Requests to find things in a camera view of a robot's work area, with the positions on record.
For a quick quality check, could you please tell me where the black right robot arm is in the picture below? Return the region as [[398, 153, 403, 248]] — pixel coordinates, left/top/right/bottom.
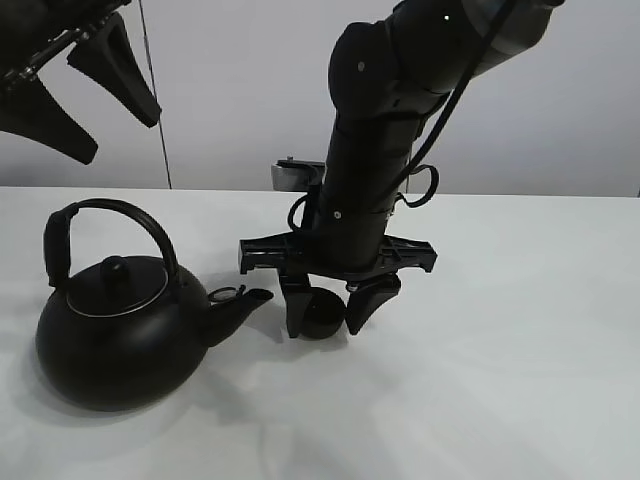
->
[[240, 1, 555, 339]]

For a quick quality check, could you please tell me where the black round teapot kettle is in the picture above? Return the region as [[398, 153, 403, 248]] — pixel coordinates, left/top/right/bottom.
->
[[35, 198, 274, 412]]

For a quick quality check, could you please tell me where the small black teacup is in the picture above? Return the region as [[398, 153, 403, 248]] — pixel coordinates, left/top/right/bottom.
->
[[300, 287, 346, 340]]

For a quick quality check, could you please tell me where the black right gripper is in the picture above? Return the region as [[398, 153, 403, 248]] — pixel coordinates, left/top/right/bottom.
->
[[238, 232, 437, 338]]

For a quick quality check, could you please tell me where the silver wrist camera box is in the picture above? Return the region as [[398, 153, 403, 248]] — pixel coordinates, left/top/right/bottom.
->
[[271, 157, 326, 192]]

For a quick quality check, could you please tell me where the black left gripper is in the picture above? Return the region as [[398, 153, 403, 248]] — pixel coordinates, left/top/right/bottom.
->
[[1, 1, 162, 165]]

